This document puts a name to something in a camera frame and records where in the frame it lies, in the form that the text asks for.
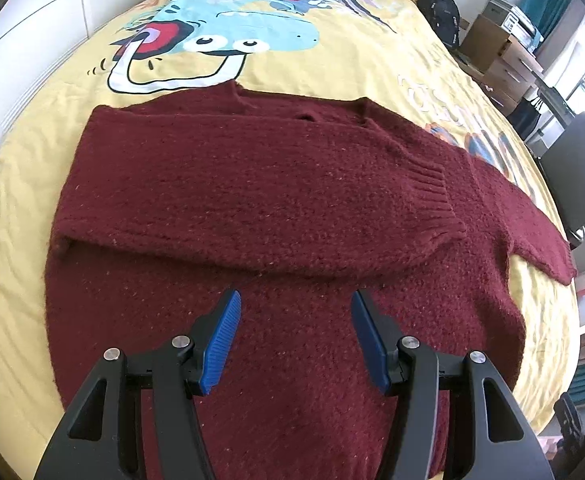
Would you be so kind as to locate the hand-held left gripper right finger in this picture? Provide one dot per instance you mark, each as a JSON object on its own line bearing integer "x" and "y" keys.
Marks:
{"x": 370, "y": 340}

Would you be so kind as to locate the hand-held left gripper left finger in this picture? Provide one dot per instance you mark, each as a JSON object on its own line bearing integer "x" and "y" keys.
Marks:
{"x": 220, "y": 340}

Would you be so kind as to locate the dark red knit sweater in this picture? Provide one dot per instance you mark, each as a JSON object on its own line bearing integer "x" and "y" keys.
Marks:
{"x": 272, "y": 185}

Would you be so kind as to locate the black office chair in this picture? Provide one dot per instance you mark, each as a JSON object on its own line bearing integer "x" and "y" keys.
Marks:
{"x": 580, "y": 170}

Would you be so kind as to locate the black bag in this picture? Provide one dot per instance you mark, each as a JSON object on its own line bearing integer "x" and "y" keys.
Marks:
{"x": 525, "y": 117}

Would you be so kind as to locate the yellow printed blanket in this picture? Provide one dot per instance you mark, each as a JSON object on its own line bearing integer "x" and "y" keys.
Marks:
{"x": 322, "y": 70}

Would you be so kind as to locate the wooden drawer desk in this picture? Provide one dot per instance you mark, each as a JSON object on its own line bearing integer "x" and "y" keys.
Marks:
{"x": 512, "y": 70}

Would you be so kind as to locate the cardboard box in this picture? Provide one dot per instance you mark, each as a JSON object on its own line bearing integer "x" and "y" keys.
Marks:
{"x": 485, "y": 42}

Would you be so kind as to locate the black backpack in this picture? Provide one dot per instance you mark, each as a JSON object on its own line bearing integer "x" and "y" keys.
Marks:
{"x": 442, "y": 12}

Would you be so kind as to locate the grey printer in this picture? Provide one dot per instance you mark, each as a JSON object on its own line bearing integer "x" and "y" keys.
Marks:
{"x": 500, "y": 10}

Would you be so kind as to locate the white wardrobe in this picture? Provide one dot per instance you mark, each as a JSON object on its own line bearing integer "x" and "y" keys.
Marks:
{"x": 47, "y": 20}

